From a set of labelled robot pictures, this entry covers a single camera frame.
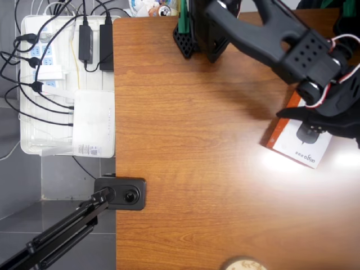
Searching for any orange white mouse box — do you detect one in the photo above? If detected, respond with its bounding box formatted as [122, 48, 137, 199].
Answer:
[258, 90, 335, 170]

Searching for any round wooden coaster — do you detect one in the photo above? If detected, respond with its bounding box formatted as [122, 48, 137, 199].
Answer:
[222, 256, 269, 270]

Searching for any clear plastic bag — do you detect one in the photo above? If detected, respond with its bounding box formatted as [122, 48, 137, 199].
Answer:
[128, 0, 181, 17]

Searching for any black power brick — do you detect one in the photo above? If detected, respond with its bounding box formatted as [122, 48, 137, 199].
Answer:
[98, 24, 115, 71]
[78, 24, 95, 64]

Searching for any white router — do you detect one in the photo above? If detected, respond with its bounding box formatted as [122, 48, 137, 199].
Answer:
[71, 89, 116, 158]

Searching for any white plastic tray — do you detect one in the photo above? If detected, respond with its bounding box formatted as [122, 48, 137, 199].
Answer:
[20, 14, 122, 155]

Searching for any white charger block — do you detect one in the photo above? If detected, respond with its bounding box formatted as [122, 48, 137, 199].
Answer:
[36, 65, 64, 82]

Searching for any black spring boom stand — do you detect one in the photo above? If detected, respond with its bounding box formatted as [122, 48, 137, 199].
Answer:
[0, 175, 147, 270]

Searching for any white power strip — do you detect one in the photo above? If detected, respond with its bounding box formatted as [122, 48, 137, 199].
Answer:
[24, 19, 65, 91]

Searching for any red white servo wire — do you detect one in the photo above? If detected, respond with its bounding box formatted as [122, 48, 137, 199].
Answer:
[305, 33, 360, 109]

